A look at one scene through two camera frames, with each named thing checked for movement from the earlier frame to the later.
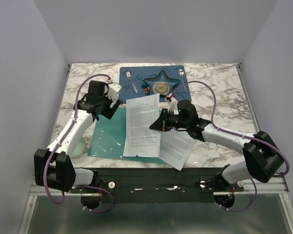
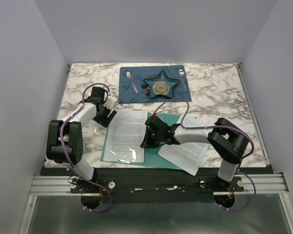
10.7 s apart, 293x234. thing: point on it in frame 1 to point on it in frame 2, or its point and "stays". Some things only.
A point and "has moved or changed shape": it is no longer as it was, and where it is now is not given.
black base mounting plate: (158, 185) stays
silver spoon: (181, 73) stays
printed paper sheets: (175, 147) has moved or changed shape
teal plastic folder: (109, 139) to (152, 158)
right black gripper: (161, 124) to (146, 143)
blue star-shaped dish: (161, 85) stays
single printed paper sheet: (139, 139) has moved or changed shape
